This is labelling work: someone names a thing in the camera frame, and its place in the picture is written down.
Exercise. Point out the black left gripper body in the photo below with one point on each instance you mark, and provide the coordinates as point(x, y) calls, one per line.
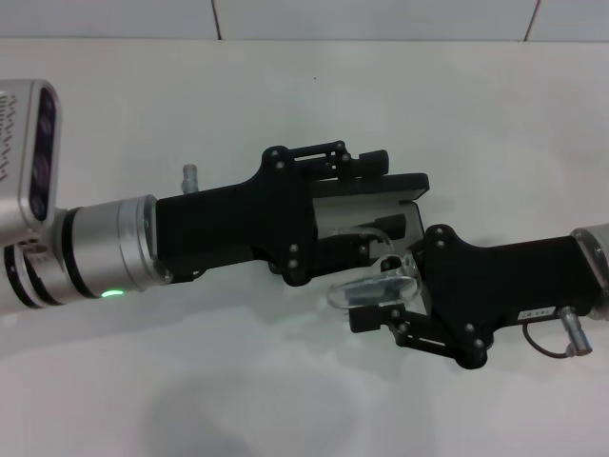
point(228, 228)

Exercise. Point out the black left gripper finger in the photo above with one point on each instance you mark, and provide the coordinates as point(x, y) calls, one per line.
point(373, 162)
point(390, 224)

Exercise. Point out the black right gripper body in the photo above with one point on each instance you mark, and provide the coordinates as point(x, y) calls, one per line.
point(499, 281)

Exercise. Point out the clear white glasses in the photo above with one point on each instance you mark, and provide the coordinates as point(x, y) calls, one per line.
point(404, 274)

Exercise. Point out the gripper connector plug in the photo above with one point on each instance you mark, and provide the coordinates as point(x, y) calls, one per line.
point(568, 318)
point(189, 176)

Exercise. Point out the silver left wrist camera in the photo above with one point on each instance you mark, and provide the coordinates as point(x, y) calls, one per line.
point(19, 166)

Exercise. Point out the left gripper connector plug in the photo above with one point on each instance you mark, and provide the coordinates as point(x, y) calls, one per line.
point(189, 176)

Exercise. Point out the black glasses case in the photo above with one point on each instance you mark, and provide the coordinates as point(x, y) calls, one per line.
point(404, 183)

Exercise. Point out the right gripper connector plug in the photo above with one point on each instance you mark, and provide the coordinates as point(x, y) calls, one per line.
point(568, 318)

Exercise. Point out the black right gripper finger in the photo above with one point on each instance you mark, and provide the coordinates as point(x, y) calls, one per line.
point(392, 264)
point(364, 320)

